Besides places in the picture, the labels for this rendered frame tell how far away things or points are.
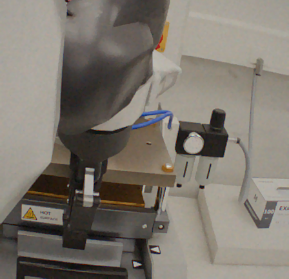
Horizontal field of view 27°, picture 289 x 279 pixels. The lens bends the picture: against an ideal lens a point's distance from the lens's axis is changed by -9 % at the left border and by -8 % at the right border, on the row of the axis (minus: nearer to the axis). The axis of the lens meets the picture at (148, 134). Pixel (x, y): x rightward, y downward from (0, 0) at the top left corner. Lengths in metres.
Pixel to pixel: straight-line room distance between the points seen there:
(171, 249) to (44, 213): 0.19
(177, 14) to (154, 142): 0.21
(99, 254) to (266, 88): 0.77
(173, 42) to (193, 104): 0.49
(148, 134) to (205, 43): 0.48
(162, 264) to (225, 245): 0.47
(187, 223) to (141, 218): 0.60
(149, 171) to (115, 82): 0.39
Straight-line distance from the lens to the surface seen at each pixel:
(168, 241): 0.89
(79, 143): 0.60
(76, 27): 0.45
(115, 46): 0.45
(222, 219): 1.39
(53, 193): 0.84
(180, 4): 0.98
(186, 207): 1.50
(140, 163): 0.84
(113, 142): 0.60
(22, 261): 0.78
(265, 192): 1.40
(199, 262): 1.30
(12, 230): 0.88
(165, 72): 0.61
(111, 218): 0.84
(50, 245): 0.84
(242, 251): 1.30
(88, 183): 0.62
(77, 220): 0.67
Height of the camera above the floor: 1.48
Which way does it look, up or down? 23 degrees down
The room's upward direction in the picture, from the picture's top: 11 degrees clockwise
